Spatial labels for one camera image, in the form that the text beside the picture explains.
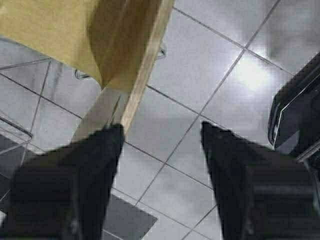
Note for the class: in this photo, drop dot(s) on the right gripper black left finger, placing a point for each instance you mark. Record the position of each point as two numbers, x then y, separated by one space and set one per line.
63 194

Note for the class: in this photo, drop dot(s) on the black robot base right corner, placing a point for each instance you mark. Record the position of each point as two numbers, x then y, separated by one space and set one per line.
294 119

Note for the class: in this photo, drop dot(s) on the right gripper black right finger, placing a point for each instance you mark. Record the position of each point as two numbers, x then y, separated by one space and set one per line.
261 194

